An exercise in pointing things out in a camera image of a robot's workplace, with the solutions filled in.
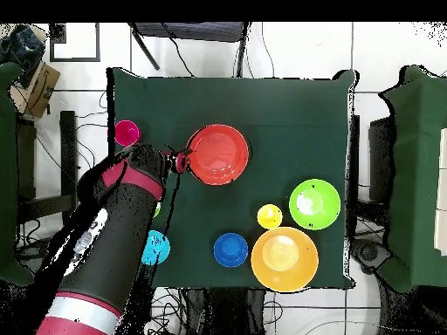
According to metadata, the light blue bowl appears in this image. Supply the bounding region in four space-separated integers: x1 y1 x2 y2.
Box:
141 229 171 266

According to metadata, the dark blue bowl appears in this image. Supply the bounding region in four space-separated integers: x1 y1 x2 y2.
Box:
213 232 250 269

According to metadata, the yellow cup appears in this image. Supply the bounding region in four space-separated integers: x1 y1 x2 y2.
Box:
257 203 284 230

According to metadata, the dark blue bag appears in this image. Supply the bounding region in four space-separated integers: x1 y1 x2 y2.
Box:
0 24 46 88

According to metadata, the green bowl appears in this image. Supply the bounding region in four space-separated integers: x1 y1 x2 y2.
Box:
288 178 342 231

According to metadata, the green covered side table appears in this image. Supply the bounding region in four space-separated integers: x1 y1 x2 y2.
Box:
378 65 447 293
0 61 35 287

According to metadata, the dark green tablecloth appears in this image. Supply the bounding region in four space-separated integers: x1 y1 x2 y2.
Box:
106 66 357 291

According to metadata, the black square frame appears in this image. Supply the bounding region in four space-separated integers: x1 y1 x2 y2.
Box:
49 23 101 63

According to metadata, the black table stand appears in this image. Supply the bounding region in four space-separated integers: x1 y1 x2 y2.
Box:
16 110 80 224
348 114 396 224

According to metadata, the cardboard box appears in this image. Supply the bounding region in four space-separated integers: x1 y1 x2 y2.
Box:
8 61 61 119

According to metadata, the grey base foot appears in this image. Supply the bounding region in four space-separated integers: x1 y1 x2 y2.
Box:
349 237 391 274

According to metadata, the black floor cable tangle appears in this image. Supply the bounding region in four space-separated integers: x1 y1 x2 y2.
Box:
17 90 186 335

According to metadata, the white board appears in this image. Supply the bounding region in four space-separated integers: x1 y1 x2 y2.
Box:
433 127 447 257

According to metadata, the large yellow bowl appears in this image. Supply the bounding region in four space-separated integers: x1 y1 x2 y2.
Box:
250 226 320 293

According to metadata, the pink cup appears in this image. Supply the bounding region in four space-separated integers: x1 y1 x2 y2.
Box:
114 120 142 147

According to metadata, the large shallow orange bowl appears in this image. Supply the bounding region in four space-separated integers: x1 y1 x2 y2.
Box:
185 124 251 187

